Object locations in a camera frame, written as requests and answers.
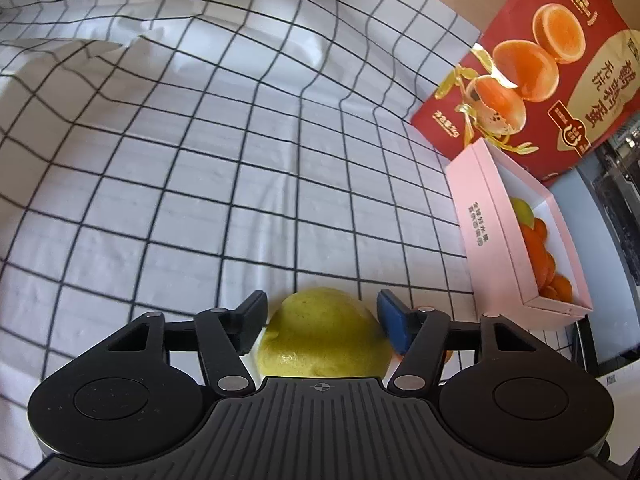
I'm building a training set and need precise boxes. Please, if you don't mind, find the computer case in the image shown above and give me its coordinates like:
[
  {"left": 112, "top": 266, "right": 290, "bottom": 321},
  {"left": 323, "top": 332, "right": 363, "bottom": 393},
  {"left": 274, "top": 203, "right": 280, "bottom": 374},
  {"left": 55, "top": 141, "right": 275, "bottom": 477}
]
[{"left": 547, "top": 110, "right": 640, "bottom": 376}]

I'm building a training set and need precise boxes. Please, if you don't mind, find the yellow-green lemon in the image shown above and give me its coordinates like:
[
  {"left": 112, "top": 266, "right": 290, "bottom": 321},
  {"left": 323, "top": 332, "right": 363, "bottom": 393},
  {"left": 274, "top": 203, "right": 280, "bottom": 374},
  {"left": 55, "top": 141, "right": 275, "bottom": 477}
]
[
  {"left": 510, "top": 197, "right": 535, "bottom": 227},
  {"left": 256, "top": 287, "right": 393, "bottom": 378}
]

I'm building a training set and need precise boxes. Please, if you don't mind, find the white black-checked cloth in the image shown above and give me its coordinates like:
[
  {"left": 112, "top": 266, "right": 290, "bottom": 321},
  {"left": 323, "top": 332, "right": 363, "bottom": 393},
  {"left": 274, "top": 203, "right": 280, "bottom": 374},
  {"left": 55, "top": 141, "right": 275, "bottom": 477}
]
[{"left": 0, "top": 0, "right": 616, "bottom": 480}]

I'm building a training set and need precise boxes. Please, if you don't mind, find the white cardboard box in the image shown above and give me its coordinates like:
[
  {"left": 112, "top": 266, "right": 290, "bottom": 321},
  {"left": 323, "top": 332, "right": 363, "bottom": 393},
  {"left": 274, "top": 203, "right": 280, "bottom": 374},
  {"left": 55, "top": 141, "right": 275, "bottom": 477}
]
[{"left": 597, "top": 360, "right": 640, "bottom": 466}]

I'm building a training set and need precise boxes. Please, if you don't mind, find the red printed food bag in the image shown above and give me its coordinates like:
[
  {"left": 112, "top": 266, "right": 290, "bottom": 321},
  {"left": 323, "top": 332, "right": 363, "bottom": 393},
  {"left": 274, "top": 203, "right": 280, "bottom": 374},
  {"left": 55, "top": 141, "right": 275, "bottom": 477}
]
[{"left": 410, "top": 0, "right": 640, "bottom": 188}]

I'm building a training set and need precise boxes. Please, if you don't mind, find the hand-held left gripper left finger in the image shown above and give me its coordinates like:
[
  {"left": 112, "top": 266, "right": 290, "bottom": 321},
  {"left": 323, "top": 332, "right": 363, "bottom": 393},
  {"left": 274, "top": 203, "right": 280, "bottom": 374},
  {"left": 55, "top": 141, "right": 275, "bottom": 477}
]
[{"left": 107, "top": 290, "right": 268, "bottom": 397}]

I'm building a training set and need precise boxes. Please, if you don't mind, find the large orange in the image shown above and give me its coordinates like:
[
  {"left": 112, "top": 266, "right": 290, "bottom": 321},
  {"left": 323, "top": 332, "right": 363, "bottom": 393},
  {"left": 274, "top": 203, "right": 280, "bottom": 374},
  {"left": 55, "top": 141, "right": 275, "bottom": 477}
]
[{"left": 520, "top": 225, "right": 548, "bottom": 281}]

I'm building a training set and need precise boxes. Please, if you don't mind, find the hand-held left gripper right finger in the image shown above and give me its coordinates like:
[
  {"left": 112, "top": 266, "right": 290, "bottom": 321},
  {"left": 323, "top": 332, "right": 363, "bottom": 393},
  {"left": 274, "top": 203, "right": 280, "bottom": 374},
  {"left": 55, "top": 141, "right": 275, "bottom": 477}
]
[{"left": 377, "top": 287, "right": 540, "bottom": 397}]

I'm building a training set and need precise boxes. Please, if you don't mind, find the pink cardboard box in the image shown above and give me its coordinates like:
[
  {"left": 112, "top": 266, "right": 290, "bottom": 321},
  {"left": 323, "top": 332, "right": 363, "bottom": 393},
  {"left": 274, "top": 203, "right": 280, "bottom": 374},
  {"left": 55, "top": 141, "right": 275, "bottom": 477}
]
[{"left": 445, "top": 139, "right": 593, "bottom": 331}]

